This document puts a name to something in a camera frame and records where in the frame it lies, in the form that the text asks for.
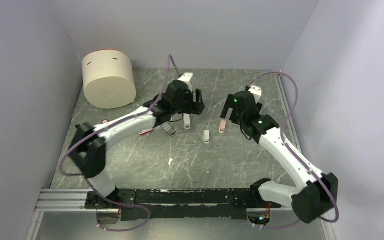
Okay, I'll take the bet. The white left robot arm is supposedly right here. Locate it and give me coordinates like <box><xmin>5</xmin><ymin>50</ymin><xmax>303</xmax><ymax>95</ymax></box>
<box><xmin>68</xmin><ymin>80</ymin><xmax>205</xmax><ymax>208</ymax></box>

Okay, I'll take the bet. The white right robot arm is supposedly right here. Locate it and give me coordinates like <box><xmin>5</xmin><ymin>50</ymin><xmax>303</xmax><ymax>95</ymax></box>
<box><xmin>220</xmin><ymin>90</ymin><xmax>339</xmax><ymax>224</ymax></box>

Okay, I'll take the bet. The cream cylindrical container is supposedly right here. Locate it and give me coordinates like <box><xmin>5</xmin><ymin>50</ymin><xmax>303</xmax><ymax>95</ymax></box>
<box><xmin>82</xmin><ymin>48</ymin><xmax>137</xmax><ymax>109</ymax></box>

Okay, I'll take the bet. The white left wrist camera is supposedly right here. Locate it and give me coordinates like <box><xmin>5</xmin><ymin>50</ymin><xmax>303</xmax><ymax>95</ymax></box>
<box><xmin>177</xmin><ymin>72</ymin><xmax>195</xmax><ymax>92</ymax></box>

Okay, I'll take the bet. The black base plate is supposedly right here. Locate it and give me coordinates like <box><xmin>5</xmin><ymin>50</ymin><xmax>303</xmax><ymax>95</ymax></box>
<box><xmin>84</xmin><ymin>188</ymin><xmax>281</xmax><ymax>221</ymax></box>

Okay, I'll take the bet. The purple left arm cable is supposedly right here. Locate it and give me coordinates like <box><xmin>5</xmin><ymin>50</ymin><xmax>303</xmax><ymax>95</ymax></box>
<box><xmin>59</xmin><ymin>54</ymin><xmax>151</xmax><ymax>232</ymax></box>

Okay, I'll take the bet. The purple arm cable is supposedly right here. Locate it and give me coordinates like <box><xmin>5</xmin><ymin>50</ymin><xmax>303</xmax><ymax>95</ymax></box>
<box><xmin>244</xmin><ymin>71</ymin><xmax>341</xmax><ymax>230</ymax></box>
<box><xmin>59</xmin><ymin>54</ymin><xmax>151</xmax><ymax>232</ymax></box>

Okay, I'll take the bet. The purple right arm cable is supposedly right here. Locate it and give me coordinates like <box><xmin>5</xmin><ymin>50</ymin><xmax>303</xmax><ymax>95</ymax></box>
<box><xmin>244</xmin><ymin>71</ymin><xmax>341</xmax><ymax>230</ymax></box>

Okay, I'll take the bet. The aluminium frame rail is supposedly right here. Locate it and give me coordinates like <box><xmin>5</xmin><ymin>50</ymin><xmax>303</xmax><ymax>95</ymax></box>
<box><xmin>28</xmin><ymin>73</ymin><xmax>338</xmax><ymax>240</ymax></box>

